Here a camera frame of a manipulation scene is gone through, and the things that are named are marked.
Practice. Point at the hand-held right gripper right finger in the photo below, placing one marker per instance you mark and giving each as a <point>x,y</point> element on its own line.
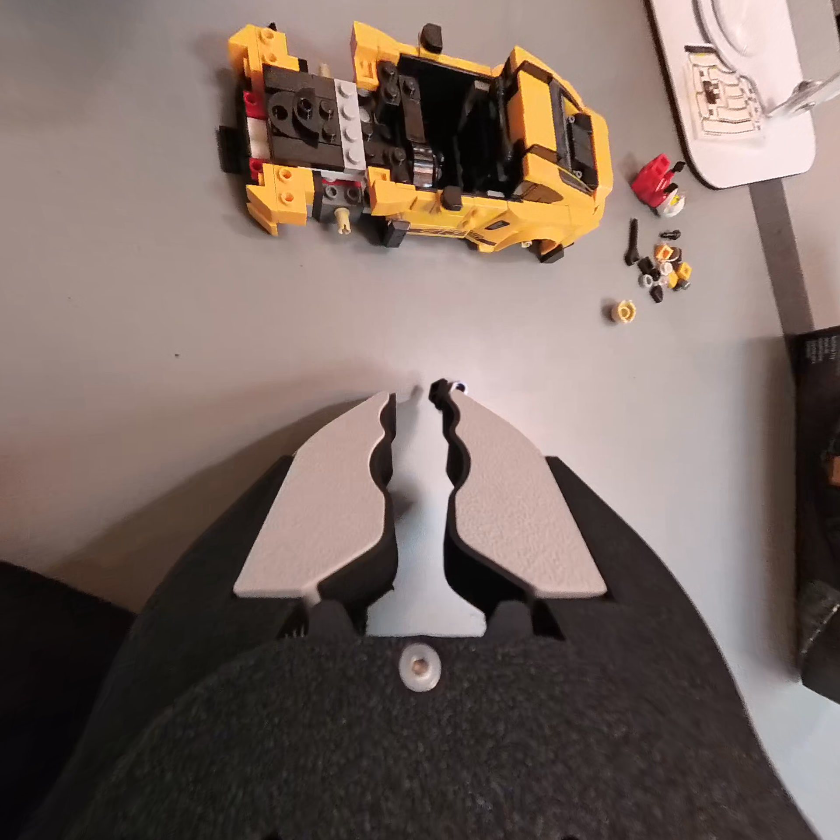
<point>518,518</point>

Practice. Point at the tan round lego piece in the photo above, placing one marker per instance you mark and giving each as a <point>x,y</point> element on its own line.
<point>622,311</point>

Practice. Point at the person's dark clothing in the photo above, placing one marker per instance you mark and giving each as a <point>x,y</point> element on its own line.
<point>46,689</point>

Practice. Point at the black lego set box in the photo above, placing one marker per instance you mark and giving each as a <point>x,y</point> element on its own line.
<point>820,492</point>

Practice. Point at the sticker sheet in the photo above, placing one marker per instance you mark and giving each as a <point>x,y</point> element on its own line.
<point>722,92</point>

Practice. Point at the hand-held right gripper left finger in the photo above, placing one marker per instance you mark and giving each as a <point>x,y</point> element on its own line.
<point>321,518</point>

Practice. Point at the black lego wrench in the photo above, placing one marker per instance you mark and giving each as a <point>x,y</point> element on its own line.
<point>632,243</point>

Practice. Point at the white book stand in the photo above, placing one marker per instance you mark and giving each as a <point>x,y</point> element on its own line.
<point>774,157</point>

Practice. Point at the red lego minifigure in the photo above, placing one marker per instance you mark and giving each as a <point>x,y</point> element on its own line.
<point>653,180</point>

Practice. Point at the yellow lego car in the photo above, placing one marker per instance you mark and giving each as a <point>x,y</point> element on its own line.
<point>544,98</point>

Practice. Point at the pile of small lego pieces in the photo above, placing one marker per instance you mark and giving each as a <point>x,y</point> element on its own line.
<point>666,269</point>

